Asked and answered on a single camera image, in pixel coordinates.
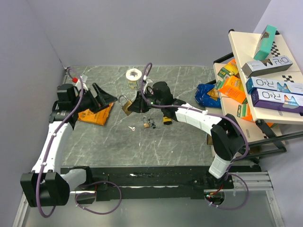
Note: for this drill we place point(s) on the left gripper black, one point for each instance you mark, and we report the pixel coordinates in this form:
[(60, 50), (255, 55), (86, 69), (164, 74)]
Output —
[(104, 98)]

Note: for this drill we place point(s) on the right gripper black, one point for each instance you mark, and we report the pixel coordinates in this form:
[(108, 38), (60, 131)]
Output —
[(138, 106)]

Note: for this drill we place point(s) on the large brass padlock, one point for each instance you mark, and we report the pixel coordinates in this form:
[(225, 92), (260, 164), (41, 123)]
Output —
[(125, 105)]

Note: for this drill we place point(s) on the small brass padlock with keys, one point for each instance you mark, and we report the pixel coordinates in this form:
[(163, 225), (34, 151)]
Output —
[(148, 122)]

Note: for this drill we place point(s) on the yellow padlock black shackle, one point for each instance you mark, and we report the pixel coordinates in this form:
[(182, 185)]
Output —
[(167, 120)]

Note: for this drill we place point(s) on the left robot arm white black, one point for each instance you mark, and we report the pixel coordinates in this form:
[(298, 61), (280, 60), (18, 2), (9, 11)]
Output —
[(45, 185)]

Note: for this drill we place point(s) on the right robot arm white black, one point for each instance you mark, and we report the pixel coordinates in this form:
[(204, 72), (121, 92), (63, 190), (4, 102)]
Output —
[(227, 136)]

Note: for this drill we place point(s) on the orange potato chips bag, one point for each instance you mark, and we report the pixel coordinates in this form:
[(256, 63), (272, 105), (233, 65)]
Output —
[(98, 118)]

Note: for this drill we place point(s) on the white tape roll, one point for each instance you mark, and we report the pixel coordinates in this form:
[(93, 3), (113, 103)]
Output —
[(133, 78)]

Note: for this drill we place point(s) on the blue chips bag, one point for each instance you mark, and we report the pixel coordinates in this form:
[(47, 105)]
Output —
[(207, 96)]

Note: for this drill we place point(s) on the orange snack box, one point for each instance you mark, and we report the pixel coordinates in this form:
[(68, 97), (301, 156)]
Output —
[(233, 88)]

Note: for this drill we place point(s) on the yellow green box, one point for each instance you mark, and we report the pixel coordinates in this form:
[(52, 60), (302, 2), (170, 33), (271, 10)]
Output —
[(230, 69)]

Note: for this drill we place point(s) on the green orange box lower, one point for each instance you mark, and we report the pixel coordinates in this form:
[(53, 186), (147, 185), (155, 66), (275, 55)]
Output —
[(243, 112)]

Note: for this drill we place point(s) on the beige lower shelf board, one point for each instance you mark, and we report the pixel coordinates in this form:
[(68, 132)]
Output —
[(253, 132)]

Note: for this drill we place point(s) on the beige shelf board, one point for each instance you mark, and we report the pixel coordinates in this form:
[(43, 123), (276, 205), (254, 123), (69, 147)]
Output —
[(243, 47), (253, 132)]

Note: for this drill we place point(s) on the silver R&O box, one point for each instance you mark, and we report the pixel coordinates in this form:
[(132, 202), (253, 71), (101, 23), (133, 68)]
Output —
[(266, 66)]

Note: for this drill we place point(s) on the beige upper shelf board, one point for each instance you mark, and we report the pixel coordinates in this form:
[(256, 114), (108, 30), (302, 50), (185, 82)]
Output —
[(243, 47)]

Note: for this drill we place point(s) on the purple R&O box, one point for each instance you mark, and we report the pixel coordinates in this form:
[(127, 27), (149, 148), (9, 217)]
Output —
[(279, 101)]

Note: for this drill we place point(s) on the blue R&O box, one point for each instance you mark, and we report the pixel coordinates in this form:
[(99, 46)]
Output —
[(273, 85)]

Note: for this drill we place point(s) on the teal box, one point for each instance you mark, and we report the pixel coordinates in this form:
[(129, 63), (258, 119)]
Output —
[(265, 43)]

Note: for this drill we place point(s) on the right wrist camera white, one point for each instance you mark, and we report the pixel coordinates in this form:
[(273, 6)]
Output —
[(146, 81)]

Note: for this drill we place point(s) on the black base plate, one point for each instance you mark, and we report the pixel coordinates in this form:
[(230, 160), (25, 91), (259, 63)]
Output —
[(153, 182)]

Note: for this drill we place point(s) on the black shelf frame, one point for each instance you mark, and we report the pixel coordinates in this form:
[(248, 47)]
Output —
[(219, 63)]

